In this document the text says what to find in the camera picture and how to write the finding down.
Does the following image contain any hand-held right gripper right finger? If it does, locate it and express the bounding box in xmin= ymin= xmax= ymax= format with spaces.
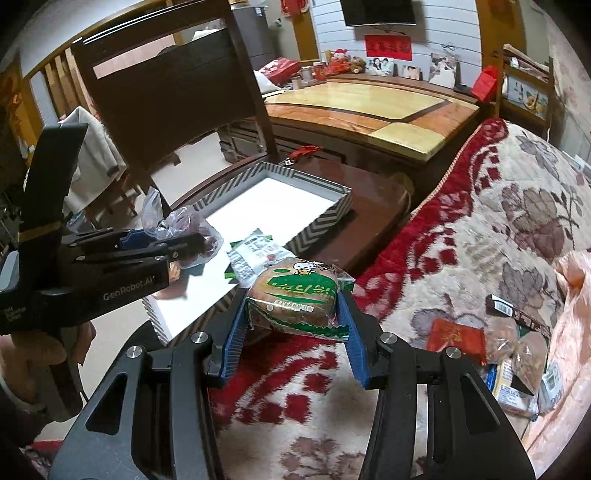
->
xmin=337 ymin=288 xmax=513 ymax=480

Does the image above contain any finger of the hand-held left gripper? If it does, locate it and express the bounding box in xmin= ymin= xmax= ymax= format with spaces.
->
xmin=74 ymin=228 xmax=160 ymax=252
xmin=76 ymin=233 xmax=207 ymax=272

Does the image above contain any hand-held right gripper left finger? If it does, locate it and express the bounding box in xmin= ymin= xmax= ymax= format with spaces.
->
xmin=69 ymin=288 xmax=250 ymax=480

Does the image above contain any clear bag of red dates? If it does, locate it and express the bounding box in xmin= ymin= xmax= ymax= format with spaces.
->
xmin=141 ymin=187 xmax=223 ymax=271

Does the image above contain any bread packet with green label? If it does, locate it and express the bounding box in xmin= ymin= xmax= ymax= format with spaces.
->
xmin=246 ymin=257 xmax=356 ymax=342

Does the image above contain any chevron pattern cardboard box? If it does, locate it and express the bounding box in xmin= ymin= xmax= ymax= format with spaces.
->
xmin=142 ymin=161 xmax=354 ymax=344

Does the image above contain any person's left hand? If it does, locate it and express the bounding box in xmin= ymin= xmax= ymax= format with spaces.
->
xmin=0 ymin=322 xmax=98 ymax=407

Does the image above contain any white green snack packet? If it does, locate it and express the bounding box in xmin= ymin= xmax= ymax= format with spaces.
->
xmin=226 ymin=229 xmax=289 ymax=287

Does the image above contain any white cloth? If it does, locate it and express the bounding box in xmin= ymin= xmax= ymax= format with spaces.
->
xmin=60 ymin=106 xmax=126 ymax=217

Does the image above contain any red snack packet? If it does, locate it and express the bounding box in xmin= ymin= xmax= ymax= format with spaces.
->
xmin=425 ymin=318 xmax=488 ymax=365

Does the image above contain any dark wooden chair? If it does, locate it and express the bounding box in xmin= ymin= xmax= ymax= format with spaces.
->
xmin=71 ymin=0 xmax=419 ymax=278

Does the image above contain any bread in clear packet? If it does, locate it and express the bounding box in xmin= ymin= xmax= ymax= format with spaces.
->
xmin=488 ymin=318 xmax=520 ymax=366
xmin=512 ymin=331 xmax=550 ymax=396

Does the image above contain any brown striped snack packet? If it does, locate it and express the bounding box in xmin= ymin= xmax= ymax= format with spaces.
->
xmin=486 ymin=294 xmax=552 ymax=337

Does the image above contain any floral fleece blanket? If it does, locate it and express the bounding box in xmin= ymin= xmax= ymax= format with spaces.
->
xmin=208 ymin=117 xmax=591 ymax=480

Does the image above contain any pink quilted blanket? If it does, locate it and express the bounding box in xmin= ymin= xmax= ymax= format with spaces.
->
xmin=522 ymin=249 xmax=591 ymax=467

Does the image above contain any red gift box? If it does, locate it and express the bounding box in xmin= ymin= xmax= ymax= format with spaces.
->
xmin=256 ymin=58 xmax=301 ymax=85

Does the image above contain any wooden low table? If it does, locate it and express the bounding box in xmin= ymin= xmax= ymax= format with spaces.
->
xmin=217 ymin=76 xmax=481 ymax=163

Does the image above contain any grey cabinet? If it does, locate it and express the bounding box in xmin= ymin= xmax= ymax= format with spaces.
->
xmin=231 ymin=0 xmax=274 ymax=71

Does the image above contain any red paper bag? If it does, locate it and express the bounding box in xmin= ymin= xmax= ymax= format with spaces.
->
xmin=473 ymin=65 xmax=500 ymax=103

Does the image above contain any wooden shelf rack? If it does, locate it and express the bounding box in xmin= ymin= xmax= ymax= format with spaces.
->
xmin=496 ymin=44 xmax=555 ymax=134

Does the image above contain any red lanyard strap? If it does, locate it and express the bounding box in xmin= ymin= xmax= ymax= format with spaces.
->
xmin=285 ymin=144 xmax=322 ymax=167

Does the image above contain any red wall banner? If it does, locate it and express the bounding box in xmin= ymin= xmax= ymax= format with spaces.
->
xmin=365 ymin=34 xmax=413 ymax=61

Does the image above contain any wall television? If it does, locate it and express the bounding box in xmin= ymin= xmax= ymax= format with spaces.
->
xmin=339 ymin=0 xmax=416 ymax=27

